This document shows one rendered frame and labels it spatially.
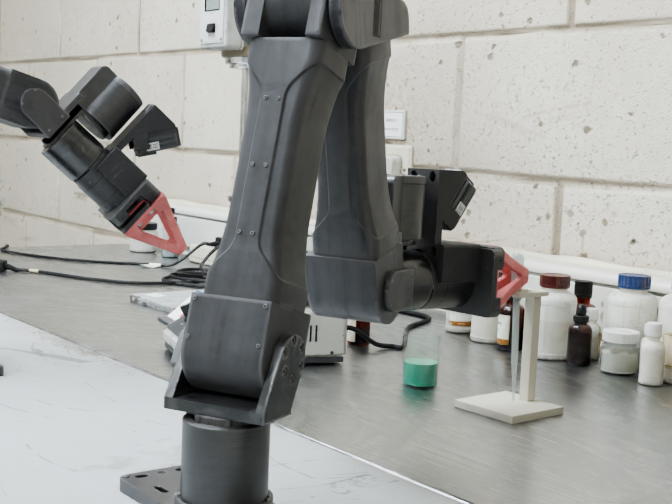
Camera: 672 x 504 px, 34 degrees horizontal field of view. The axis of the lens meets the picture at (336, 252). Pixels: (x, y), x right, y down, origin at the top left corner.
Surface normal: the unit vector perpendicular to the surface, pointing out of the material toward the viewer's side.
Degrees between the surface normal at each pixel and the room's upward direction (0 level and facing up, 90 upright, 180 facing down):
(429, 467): 0
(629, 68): 90
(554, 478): 0
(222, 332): 74
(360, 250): 103
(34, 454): 0
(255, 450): 90
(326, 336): 90
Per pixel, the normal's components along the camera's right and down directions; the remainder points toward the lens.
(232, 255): -0.42, -0.20
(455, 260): 0.64, 0.11
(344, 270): -0.44, 0.29
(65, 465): 0.04, -0.99
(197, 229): -0.79, 0.03
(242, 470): 0.43, 0.11
